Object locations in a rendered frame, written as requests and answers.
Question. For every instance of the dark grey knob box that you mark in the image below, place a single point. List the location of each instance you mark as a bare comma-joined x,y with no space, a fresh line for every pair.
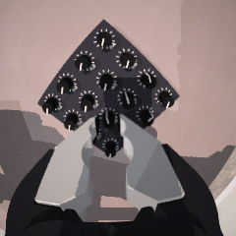
102,82

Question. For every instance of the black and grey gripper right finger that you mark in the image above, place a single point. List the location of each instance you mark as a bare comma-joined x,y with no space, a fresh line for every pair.
159,177

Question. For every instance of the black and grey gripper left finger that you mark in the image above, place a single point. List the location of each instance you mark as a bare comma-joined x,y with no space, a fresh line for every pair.
60,180

